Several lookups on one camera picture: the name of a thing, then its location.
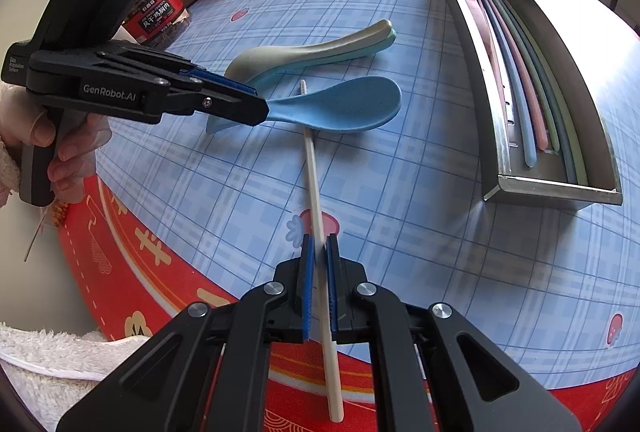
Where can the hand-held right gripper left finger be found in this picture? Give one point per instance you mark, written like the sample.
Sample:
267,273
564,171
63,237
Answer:
308,292

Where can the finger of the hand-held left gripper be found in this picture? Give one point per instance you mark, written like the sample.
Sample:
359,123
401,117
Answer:
220,80
235,106

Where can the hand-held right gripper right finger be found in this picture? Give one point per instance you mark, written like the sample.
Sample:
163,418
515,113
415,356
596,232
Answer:
332,292

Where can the white chopstick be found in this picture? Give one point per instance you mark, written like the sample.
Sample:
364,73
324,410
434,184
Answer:
314,182

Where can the blue spoon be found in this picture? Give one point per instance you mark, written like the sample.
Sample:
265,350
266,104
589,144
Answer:
350,106

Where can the stainless steel utensil tray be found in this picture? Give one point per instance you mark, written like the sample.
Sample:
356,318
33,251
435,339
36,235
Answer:
550,197

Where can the blue chopstick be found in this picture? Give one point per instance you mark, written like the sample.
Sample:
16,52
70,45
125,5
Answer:
520,121

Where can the green chopstick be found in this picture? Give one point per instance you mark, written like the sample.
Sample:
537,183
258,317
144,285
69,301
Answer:
548,124
575,156

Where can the person's left hand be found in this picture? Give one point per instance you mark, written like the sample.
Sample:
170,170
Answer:
80,146

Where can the beige spoon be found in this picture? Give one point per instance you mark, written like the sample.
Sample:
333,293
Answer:
280,56

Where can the red label snack jar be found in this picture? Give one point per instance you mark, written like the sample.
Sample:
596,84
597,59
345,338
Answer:
160,19

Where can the blue plaid tablecloth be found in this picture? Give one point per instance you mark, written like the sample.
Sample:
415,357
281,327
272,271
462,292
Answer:
425,237

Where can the green spoon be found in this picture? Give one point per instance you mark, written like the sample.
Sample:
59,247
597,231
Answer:
386,42

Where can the orange snack packet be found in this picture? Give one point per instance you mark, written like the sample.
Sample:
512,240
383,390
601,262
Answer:
59,214

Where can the pink chopstick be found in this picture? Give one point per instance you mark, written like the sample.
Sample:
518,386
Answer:
532,111

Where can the dark grey chopstick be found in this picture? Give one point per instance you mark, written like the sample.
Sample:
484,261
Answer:
562,146

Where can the white towel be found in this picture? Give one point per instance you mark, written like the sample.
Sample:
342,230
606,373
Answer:
40,362

